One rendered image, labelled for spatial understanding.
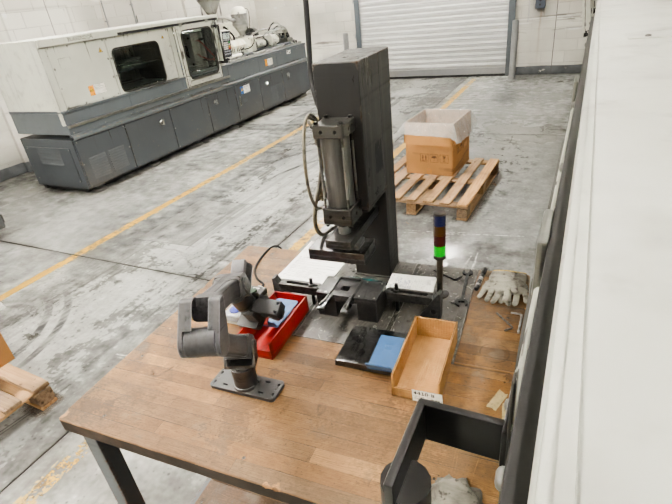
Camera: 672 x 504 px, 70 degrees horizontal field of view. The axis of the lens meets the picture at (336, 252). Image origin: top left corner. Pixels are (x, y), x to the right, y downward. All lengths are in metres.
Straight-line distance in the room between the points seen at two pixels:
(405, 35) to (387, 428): 10.05
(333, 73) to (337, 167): 0.24
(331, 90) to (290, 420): 0.86
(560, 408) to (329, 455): 1.01
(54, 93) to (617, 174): 5.97
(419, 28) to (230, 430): 9.99
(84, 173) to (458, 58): 7.35
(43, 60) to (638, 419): 6.07
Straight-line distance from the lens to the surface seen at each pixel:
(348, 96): 1.33
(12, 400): 3.07
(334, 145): 1.29
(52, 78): 6.15
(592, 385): 0.19
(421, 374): 1.32
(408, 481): 0.34
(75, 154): 6.27
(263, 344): 1.48
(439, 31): 10.66
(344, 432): 1.21
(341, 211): 1.34
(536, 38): 10.43
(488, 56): 10.52
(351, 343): 1.40
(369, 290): 1.50
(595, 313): 0.23
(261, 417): 1.28
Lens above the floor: 1.81
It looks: 29 degrees down
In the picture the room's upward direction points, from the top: 7 degrees counter-clockwise
